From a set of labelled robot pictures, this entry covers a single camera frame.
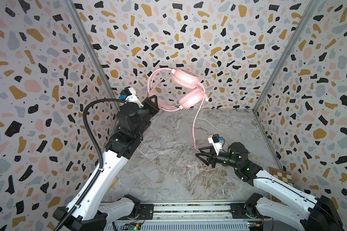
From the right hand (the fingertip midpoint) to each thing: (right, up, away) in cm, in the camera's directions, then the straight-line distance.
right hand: (196, 151), depth 69 cm
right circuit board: (+29, -38, +2) cm, 47 cm away
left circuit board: (-31, -37, +1) cm, 48 cm away
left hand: (-17, +27, -11) cm, 34 cm away
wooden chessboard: (+53, -18, +15) cm, 58 cm away
